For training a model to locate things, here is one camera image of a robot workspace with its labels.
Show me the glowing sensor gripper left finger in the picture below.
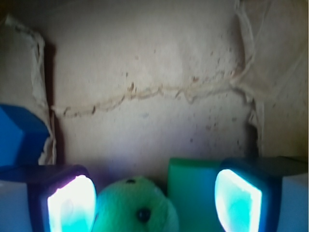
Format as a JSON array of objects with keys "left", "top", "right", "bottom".
[{"left": 0, "top": 165, "right": 96, "bottom": 232}]

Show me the green plush animal toy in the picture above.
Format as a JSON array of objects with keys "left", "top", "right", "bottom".
[{"left": 92, "top": 176, "right": 180, "bottom": 232}]

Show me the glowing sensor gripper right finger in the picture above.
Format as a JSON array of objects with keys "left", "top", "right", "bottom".
[{"left": 214, "top": 156, "right": 309, "bottom": 232}]

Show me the blue rectangular block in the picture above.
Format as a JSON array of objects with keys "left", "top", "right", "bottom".
[{"left": 0, "top": 104, "right": 49, "bottom": 166}]

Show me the green rectangular block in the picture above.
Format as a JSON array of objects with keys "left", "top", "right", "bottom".
[{"left": 167, "top": 158, "right": 224, "bottom": 232}]

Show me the brown paper bag tray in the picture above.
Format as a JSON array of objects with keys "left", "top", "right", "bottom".
[{"left": 0, "top": 0, "right": 309, "bottom": 182}]

